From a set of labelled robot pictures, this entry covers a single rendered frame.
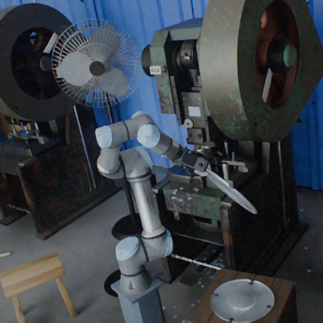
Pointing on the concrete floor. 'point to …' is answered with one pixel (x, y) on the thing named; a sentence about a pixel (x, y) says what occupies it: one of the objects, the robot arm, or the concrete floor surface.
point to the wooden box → (289, 303)
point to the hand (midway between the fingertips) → (209, 171)
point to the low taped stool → (16, 279)
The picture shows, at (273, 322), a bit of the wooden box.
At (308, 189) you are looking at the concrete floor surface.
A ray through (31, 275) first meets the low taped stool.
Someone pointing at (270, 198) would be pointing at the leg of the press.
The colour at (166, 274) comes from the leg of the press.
